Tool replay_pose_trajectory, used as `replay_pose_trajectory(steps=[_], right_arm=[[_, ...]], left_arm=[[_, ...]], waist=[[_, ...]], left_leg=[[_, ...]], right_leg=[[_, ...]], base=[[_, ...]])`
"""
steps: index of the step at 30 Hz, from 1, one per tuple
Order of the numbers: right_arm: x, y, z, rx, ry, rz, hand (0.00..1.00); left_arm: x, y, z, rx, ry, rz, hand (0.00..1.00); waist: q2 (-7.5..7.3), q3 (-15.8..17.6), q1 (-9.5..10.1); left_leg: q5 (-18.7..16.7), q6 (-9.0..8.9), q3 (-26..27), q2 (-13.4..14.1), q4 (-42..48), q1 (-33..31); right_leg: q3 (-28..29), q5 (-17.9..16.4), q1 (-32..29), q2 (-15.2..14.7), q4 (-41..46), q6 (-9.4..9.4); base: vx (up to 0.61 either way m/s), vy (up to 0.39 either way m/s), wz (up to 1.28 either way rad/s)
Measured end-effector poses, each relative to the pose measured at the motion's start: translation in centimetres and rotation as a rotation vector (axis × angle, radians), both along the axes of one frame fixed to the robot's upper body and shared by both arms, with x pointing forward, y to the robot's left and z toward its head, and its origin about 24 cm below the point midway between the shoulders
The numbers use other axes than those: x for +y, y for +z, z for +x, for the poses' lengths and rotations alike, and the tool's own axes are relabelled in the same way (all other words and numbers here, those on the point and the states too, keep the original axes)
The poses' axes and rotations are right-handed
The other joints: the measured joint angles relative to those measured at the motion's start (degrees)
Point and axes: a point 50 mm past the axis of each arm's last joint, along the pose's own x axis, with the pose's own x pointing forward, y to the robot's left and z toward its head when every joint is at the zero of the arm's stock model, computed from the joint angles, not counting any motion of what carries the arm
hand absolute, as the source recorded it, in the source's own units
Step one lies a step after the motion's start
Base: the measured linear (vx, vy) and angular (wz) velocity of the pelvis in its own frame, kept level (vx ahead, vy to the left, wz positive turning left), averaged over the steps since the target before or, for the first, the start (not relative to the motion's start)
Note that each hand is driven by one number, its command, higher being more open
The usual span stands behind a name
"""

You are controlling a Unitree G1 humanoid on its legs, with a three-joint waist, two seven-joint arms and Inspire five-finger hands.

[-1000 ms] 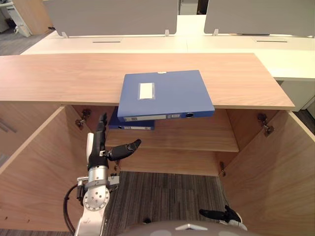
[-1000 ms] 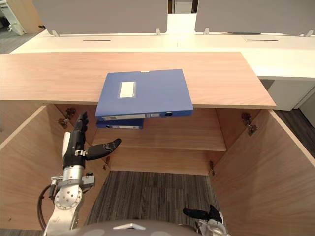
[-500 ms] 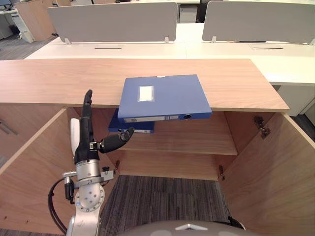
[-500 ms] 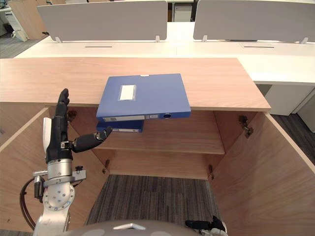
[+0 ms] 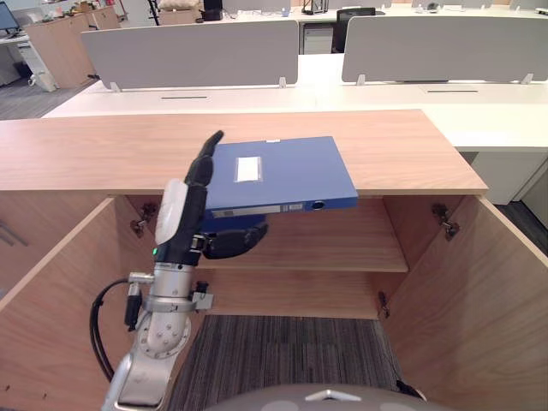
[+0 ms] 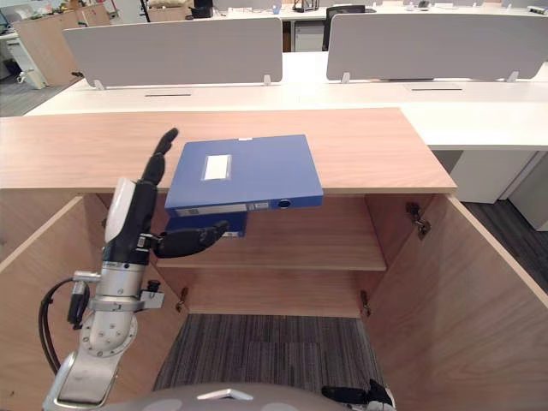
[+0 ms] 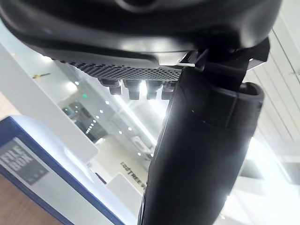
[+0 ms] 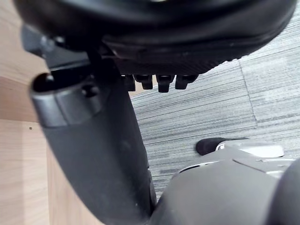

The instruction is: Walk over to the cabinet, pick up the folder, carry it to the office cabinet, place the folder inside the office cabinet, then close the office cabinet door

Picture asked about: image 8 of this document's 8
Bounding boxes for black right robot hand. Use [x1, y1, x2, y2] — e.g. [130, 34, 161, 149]
[13, 0, 298, 225]

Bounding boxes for light wooden cabinet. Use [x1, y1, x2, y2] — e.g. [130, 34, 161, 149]
[0, 0, 139, 225]

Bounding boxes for dark robot foot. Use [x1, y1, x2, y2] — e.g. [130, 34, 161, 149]
[195, 137, 232, 156]

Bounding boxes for silver robot leg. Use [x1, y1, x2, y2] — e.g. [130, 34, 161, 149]
[150, 142, 300, 225]

